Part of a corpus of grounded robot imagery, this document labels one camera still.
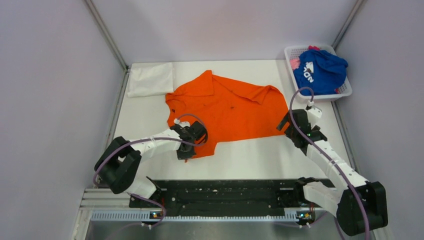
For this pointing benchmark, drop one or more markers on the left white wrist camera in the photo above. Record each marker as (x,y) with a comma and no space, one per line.
(181,123)

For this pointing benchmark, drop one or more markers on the white plastic basket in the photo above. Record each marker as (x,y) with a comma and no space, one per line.
(294,51)

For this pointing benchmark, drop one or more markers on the white cable duct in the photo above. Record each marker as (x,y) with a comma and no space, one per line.
(153,216)

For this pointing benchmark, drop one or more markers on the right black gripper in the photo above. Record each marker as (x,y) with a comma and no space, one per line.
(283,122)

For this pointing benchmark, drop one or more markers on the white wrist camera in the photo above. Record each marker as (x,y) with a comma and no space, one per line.
(181,123)
(314,113)

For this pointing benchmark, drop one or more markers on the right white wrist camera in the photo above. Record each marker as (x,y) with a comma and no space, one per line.
(314,113)

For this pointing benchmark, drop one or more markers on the orange t shirt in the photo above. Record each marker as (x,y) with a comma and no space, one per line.
(231,110)

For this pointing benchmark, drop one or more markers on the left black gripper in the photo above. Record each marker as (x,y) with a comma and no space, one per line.
(185,155)

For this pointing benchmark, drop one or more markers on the pink garment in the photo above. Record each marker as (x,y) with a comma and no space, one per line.
(295,62)

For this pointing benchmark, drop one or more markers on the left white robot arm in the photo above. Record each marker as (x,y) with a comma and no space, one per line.
(119,165)

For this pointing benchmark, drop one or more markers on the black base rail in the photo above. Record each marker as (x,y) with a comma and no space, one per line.
(229,198)

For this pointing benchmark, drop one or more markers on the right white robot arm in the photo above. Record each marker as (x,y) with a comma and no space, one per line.
(357,204)

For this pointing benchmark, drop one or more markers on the blue t shirt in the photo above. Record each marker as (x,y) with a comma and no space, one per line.
(321,71)

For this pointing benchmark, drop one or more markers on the folded white t shirt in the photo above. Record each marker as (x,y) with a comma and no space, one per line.
(150,79)

